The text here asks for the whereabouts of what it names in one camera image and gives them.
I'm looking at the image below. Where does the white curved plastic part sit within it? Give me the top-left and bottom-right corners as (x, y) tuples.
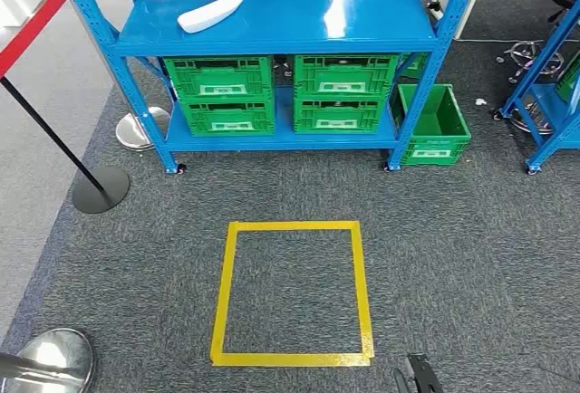
(177, 0), (246, 35)

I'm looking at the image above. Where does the blue metal shelf rack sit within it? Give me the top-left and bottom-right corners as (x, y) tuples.
(494, 0), (580, 176)
(52, 0), (488, 176)

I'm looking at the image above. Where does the green folded plastic crate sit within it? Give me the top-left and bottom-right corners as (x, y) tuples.
(180, 97), (276, 138)
(163, 55), (274, 103)
(293, 97), (386, 136)
(294, 53), (400, 101)

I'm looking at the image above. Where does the yellow floor tape square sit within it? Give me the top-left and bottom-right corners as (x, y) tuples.
(209, 220), (375, 369)

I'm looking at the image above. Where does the green open plastic crate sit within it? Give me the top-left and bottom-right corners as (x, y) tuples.
(390, 82), (472, 168)

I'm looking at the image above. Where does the chrome stanchion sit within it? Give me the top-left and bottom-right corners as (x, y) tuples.
(0, 328), (94, 393)
(48, 0), (171, 152)

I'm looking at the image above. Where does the black stanchion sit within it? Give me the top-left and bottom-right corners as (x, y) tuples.
(0, 76), (131, 216)

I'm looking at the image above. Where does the chrome round base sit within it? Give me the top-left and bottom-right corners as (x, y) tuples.
(510, 99), (554, 137)

